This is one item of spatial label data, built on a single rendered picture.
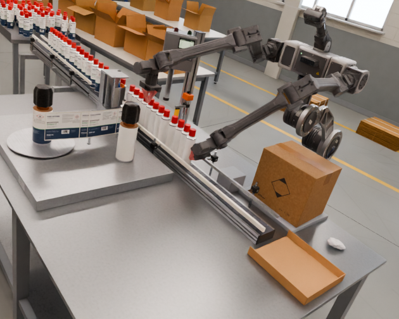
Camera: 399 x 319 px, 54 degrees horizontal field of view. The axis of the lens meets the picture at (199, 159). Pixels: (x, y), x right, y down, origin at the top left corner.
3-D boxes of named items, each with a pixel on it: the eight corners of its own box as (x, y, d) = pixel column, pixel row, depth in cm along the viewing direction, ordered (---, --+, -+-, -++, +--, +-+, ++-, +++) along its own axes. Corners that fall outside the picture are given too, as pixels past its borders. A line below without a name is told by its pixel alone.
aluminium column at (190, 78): (171, 143, 235) (194, 30, 204) (177, 143, 237) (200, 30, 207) (175, 147, 232) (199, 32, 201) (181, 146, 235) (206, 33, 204)
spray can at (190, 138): (178, 162, 206) (185, 127, 196) (185, 161, 209) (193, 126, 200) (184, 168, 203) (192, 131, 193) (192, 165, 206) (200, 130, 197)
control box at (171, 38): (160, 62, 217) (166, 27, 208) (190, 68, 220) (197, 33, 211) (160, 67, 208) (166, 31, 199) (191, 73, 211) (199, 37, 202)
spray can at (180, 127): (168, 153, 213) (175, 118, 203) (175, 151, 216) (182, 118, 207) (173, 157, 210) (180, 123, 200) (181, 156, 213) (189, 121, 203)
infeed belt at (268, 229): (90, 95, 271) (90, 90, 269) (101, 95, 276) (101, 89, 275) (258, 242, 168) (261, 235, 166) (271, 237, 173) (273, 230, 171)
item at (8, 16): (-8, 18, 379) (-9, -5, 370) (50, 22, 415) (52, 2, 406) (6, 31, 350) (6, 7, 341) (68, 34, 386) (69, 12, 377)
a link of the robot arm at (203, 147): (229, 144, 182) (221, 128, 183) (212, 150, 174) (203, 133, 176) (215, 155, 191) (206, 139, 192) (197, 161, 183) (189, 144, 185)
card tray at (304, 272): (247, 253, 161) (249, 245, 160) (286, 236, 178) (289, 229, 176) (304, 306, 143) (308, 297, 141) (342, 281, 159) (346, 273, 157)
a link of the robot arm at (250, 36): (265, 39, 181) (258, 19, 181) (237, 50, 183) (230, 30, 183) (266, 59, 225) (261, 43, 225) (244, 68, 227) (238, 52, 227)
